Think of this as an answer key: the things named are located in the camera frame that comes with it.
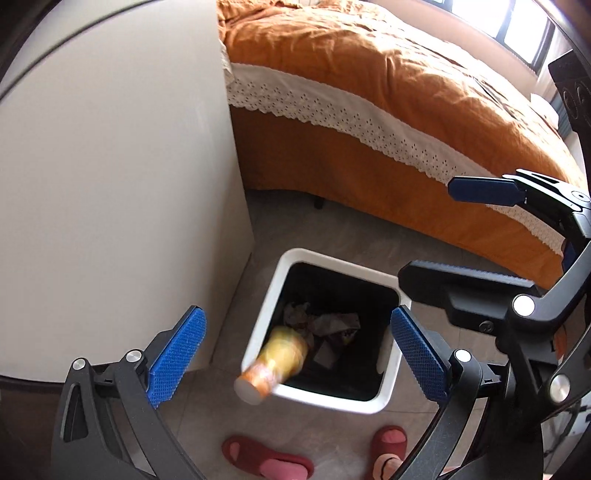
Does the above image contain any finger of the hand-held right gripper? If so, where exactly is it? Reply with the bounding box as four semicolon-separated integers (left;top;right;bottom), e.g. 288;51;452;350
398;233;591;408
448;168;591;239

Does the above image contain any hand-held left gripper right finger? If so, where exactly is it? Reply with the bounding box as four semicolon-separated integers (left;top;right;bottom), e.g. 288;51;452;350
390;305;514;480

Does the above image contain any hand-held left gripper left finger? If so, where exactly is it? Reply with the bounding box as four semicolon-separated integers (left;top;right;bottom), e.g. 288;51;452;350
51;305;208;480

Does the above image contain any black white wrapper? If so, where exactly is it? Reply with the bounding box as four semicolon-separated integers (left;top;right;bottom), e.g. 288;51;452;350
313;312;362;367

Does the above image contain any yellow orange bottle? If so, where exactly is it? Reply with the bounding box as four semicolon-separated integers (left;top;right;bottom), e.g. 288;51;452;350
233;325;310;406

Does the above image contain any white trash bin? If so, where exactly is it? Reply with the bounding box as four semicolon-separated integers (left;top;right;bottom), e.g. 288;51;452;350
240;248;413;414

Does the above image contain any printed wrapper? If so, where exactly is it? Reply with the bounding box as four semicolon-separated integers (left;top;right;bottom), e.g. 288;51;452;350
283;302;315;334

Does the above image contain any white pillow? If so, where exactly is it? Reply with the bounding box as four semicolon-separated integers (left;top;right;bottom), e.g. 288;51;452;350
530;93;560;126

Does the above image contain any red slipper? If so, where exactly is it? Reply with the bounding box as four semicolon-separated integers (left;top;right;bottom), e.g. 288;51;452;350
221;435;315;480
368;425;410;480

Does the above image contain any dark framed window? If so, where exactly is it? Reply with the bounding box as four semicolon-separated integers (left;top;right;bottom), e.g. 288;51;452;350
434;0;557;71

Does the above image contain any person's right foot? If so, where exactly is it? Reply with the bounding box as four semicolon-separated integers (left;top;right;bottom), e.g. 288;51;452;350
373;455;403;480

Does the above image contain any white lace bed skirt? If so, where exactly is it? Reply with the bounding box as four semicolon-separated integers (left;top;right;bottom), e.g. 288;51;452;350
223;62;570;260

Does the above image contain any bed with orange cover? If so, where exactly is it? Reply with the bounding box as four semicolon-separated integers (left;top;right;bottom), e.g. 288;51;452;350
216;0;588;278

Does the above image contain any white desk drawer cabinet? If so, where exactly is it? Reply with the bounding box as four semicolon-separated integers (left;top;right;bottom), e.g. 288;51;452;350
0;0;256;385

